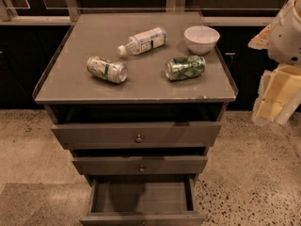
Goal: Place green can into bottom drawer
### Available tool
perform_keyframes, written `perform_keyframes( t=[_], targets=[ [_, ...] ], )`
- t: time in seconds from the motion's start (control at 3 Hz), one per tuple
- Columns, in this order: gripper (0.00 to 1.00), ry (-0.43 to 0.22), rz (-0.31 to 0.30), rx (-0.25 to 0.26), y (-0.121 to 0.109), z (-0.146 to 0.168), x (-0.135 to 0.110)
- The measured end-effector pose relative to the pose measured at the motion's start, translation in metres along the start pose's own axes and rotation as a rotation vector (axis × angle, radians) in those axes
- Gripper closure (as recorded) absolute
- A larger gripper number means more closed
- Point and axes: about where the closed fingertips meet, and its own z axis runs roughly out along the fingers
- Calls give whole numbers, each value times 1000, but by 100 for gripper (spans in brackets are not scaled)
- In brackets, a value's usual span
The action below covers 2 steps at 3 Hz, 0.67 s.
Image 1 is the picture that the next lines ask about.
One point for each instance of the grey bottom drawer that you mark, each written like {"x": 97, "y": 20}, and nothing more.
{"x": 142, "y": 200}

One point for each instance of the grey middle drawer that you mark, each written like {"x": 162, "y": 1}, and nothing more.
{"x": 140, "y": 165}

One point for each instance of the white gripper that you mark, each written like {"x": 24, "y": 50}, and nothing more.
{"x": 286, "y": 40}

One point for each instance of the metal window railing frame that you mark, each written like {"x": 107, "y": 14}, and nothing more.
{"x": 212, "y": 12}

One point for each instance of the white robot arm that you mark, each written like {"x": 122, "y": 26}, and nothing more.
{"x": 296, "y": 3}

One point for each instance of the white ceramic bowl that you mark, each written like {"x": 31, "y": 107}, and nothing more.
{"x": 201, "y": 39}

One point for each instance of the clear plastic bottle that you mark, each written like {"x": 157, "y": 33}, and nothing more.
{"x": 144, "y": 42}

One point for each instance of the green soda can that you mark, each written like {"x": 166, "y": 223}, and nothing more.
{"x": 181, "y": 68}

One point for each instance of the grey drawer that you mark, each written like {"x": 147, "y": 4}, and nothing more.
{"x": 142, "y": 200}
{"x": 136, "y": 135}
{"x": 140, "y": 165}

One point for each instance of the white and green can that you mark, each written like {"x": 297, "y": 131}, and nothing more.
{"x": 114, "y": 72}

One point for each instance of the grey drawer cabinet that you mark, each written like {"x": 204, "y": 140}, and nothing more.
{"x": 71, "y": 94}

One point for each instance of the grey top drawer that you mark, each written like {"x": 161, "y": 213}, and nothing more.
{"x": 136, "y": 135}

